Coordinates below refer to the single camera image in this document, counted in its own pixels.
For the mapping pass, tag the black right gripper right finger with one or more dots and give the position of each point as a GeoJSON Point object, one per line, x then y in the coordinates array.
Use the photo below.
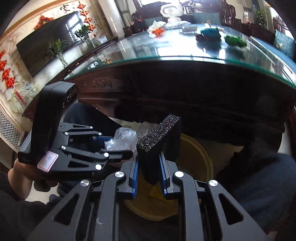
{"type": "Point", "coordinates": [219, 217]}

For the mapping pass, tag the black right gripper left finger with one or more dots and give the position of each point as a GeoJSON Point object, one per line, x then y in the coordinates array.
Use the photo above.
{"type": "Point", "coordinates": [90, 211]}

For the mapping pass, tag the black foam block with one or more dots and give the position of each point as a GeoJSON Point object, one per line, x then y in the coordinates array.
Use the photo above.
{"type": "Point", "coordinates": [164, 138]}

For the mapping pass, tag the green paper ball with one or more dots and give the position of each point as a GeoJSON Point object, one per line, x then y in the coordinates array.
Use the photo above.
{"type": "Point", "coordinates": [235, 41]}

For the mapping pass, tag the blue paper ball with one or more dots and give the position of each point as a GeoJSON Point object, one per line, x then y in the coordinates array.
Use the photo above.
{"type": "Point", "coordinates": [211, 35]}

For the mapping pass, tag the yellow trash bin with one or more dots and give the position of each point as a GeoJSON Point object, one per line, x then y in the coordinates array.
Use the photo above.
{"type": "Point", "coordinates": [178, 183]}

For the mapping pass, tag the person left hand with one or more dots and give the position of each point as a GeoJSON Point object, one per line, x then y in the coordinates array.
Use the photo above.
{"type": "Point", "coordinates": [21, 178]}

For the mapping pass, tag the clear plastic bag red print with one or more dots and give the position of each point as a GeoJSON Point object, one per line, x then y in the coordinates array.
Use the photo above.
{"type": "Point", "coordinates": [126, 138]}

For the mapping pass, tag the black flat television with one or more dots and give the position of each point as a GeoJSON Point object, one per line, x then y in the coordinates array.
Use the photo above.
{"type": "Point", "coordinates": [34, 49]}

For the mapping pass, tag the red paper flower decoration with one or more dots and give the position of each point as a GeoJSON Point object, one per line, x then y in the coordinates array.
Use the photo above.
{"type": "Point", "coordinates": [42, 21]}

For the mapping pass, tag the dark wood coffee table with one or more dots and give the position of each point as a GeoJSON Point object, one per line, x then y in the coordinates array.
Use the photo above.
{"type": "Point", "coordinates": [219, 90]}

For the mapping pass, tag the white crumpled paper black print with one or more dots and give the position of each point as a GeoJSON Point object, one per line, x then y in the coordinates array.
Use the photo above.
{"type": "Point", "coordinates": [155, 25]}

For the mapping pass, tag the brown fuzzy object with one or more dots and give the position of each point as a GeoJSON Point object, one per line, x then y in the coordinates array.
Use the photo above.
{"type": "Point", "coordinates": [199, 37]}

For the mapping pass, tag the white folded tissue pack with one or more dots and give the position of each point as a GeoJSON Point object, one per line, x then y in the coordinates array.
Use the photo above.
{"type": "Point", "coordinates": [189, 28]}

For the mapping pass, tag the white toy robot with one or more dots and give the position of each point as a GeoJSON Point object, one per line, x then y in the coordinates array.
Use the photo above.
{"type": "Point", "coordinates": [172, 12]}

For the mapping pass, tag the blue floral pillow far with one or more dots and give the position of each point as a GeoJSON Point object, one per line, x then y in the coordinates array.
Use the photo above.
{"type": "Point", "coordinates": [284, 44]}

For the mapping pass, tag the teal chair cushion right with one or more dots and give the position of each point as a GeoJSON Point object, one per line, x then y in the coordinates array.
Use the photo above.
{"type": "Point", "coordinates": [210, 18]}

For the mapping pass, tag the green potted plant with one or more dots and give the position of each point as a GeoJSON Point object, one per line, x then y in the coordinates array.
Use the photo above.
{"type": "Point", "coordinates": [261, 18]}

